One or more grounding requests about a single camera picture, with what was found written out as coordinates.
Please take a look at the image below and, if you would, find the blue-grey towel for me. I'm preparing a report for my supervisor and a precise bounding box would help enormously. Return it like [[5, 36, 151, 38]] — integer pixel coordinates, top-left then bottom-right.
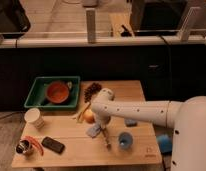
[[86, 124, 102, 138]]

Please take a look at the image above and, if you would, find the metal fork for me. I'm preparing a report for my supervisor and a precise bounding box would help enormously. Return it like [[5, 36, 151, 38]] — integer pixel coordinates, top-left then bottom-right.
[[101, 129, 111, 149]]

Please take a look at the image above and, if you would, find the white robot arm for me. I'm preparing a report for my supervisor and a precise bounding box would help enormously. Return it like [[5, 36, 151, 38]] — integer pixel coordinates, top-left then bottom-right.
[[91, 88, 206, 171]]

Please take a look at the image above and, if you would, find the bunch of dark grapes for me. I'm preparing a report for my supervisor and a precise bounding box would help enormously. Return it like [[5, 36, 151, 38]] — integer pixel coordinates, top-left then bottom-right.
[[84, 83, 102, 102]]

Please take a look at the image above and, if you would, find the yellow apple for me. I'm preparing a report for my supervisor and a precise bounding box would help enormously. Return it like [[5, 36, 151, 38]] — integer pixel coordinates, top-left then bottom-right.
[[83, 109, 95, 124]]

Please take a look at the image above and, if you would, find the small item in bin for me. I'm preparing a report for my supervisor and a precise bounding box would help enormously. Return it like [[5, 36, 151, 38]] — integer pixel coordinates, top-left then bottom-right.
[[66, 82, 73, 90]]

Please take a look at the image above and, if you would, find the blue sponge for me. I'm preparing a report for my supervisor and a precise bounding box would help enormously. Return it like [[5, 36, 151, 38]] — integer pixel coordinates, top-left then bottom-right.
[[124, 119, 137, 127]]

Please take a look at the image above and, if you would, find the orange bowl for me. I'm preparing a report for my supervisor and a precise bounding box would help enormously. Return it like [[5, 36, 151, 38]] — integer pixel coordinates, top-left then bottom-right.
[[45, 81, 70, 104]]

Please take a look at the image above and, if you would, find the blue plastic cup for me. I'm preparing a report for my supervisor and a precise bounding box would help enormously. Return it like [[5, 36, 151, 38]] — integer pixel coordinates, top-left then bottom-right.
[[118, 132, 133, 149]]

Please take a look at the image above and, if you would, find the green plastic bin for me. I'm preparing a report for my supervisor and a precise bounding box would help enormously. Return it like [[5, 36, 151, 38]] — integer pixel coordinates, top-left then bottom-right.
[[24, 76, 80, 111]]

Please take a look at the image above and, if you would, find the black smartphone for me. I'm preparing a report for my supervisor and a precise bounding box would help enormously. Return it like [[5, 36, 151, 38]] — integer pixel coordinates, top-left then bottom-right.
[[41, 137, 65, 154]]

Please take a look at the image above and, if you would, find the white paper cup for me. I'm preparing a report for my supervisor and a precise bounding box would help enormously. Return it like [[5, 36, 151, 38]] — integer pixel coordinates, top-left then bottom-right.
[[24, 108, 44, 129]]

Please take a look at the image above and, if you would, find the black box top right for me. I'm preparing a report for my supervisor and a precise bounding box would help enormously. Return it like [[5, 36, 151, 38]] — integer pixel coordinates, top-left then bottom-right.
[[130, 0, 187, 36]]

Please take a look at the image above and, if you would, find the red chili pepper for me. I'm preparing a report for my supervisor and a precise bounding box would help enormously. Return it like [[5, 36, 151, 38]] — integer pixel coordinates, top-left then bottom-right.
[[23, 136, 44, 156]]

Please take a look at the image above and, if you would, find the small metal cup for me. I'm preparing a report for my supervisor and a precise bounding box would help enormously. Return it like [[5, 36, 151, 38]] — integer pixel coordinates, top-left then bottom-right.
[[15, 140, 33, 155]]

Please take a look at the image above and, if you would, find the white rail frame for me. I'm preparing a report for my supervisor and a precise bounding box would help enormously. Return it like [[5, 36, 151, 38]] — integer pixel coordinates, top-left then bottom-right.
[[0, 9, 206, 48]]

